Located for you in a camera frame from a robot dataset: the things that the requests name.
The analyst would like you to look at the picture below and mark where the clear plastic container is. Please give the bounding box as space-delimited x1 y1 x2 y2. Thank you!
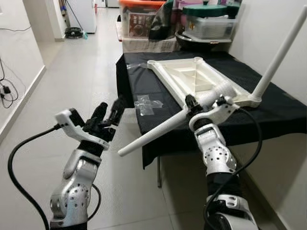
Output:
185 15 238 40

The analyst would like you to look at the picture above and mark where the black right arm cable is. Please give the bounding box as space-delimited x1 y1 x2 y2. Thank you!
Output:
204 108 263 230

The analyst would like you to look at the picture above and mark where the pink box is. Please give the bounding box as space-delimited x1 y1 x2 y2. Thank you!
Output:
175 0 207 10

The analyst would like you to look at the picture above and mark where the black folding table frame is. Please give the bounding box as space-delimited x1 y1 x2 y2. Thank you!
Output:
156 156 164 187

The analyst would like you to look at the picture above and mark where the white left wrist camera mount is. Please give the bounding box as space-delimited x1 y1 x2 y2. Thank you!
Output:
54 109 111 150

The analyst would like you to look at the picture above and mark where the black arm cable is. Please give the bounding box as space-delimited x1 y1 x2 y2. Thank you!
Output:
204 108 263 230
7 124 63 230

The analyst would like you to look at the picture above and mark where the beige cloth covered table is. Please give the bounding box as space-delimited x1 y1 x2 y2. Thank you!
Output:
117 22 180 53

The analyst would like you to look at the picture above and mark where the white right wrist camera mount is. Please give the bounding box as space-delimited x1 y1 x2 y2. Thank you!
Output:
189 98 239 132

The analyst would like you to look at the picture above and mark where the dark metal basin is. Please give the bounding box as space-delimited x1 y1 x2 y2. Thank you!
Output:
175 31 231 52

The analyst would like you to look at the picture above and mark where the white chest appliance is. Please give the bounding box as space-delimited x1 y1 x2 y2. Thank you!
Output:
77 0 97 34

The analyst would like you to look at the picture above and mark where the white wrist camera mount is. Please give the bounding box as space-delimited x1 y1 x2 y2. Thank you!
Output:
189 98 239 132
54 109 111 150

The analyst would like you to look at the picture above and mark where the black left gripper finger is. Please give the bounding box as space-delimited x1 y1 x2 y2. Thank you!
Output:
109 98 126 126
91 102 108 126

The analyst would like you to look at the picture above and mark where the clear plastic film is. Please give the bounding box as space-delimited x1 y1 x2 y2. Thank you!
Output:
134 95 164 115
127 62 154 70

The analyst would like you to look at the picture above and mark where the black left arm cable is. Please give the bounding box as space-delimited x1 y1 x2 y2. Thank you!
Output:
7 124 63 230

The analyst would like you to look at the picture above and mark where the white plastic children table top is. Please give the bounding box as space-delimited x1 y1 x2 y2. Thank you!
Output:
147 57 262 108

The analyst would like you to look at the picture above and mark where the white plastic table leg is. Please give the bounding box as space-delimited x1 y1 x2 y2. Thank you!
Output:
118 81 236 157
252 6 307 104

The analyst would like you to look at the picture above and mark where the broom with dark handle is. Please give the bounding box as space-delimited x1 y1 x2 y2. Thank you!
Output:
65 0 87 39

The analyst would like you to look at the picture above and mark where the green pot lid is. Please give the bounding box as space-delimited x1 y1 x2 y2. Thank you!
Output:
182 4 228 18

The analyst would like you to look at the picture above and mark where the black tablecloth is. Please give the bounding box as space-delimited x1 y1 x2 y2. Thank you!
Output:
115 50 307 168

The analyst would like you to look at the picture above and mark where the orange lid storage box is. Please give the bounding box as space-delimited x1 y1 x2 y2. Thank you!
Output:
119 0 166 39

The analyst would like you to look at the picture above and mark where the thin wall cable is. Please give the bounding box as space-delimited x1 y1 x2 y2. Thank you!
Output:
0 26 32 33

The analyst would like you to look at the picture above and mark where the black floor cable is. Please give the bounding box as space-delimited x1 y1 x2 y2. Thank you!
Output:
0 57 19 108

